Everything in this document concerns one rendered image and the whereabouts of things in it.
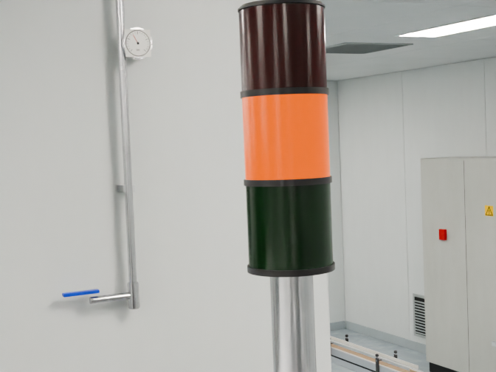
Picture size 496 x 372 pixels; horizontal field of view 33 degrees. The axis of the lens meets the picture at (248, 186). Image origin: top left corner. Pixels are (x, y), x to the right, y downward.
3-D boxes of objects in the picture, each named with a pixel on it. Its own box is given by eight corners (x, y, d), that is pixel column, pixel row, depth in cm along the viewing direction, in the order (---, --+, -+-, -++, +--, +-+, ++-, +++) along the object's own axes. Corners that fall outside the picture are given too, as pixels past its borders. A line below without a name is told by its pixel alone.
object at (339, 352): (426, 387, 478) (425, 359, 478) (404, 391, 471) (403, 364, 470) (180, 295, 798) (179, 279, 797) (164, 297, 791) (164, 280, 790)
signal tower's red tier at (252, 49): (267, 88, 45) (263, 1, 45) (227, 95, 49) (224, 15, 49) (343, 88, 47) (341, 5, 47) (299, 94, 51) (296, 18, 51)
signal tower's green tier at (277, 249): (274, 274, 45) (271, 185, 45) (234, 265, 50) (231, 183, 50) (350, 266, 48) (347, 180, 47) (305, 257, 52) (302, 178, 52)
